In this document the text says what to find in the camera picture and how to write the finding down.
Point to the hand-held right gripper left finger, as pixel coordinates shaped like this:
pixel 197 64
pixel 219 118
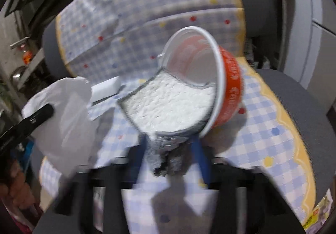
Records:
pixel 137 160

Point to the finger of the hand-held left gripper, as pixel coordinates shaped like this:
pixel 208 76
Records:
pixel 39 115

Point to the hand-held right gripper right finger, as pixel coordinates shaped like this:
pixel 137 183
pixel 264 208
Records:
pixel 200 160

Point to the white plastic bag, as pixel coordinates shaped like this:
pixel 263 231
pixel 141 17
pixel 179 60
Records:
pixel 65 123

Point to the foil container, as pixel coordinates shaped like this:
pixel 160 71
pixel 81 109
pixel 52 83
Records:
pixel 168 108

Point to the orange paper bowl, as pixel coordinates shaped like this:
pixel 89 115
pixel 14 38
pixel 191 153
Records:
pixel 228 84

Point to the person's left hand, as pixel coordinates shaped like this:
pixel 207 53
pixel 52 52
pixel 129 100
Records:
pixel 18 186

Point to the stove counter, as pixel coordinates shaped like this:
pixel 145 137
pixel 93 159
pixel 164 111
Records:
pixel 29 66

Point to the white foam block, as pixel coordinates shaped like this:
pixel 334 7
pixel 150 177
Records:
pixel 105 91

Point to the grey office chair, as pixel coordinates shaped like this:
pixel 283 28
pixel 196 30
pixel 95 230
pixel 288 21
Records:
pixel 294 92

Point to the yellow printed packet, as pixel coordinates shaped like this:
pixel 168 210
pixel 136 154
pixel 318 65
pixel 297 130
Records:
pixel 317 213

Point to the checked dotted cloth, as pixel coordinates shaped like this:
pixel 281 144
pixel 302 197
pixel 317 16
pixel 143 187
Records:
pixel 162 3

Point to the white refrigerator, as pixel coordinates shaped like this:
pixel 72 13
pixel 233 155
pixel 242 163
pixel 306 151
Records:
pixel 317 29

